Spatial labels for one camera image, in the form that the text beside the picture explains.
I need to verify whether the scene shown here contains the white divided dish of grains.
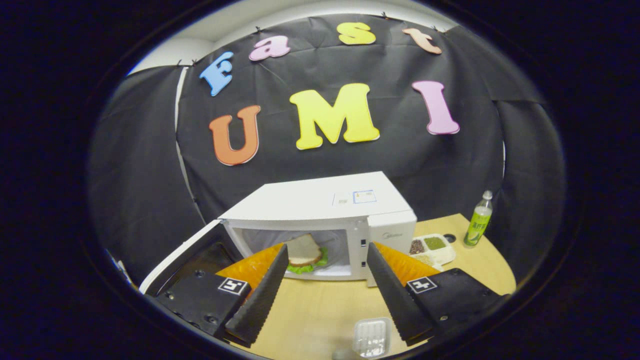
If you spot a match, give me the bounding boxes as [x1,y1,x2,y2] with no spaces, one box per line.
[409,233,457,271]

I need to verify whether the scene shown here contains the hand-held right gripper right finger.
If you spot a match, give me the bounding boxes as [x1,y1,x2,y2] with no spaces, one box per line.
[366,241,505,347]

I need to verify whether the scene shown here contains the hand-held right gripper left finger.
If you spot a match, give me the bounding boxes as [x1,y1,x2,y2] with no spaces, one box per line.
[150,244,290,348]

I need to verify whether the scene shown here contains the green drink bottle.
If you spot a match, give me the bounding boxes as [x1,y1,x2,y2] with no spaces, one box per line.
[463,190,494,247]

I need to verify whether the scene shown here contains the small white plastic tray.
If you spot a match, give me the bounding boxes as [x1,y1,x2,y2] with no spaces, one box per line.
[352,317,393,358]

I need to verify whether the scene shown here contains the white microwave oven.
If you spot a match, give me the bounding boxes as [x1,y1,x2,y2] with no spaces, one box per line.
[139,171,418,296]

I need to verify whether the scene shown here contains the sandwich with lettuce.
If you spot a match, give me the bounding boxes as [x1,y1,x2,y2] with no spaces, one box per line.
[286,233,329,275]

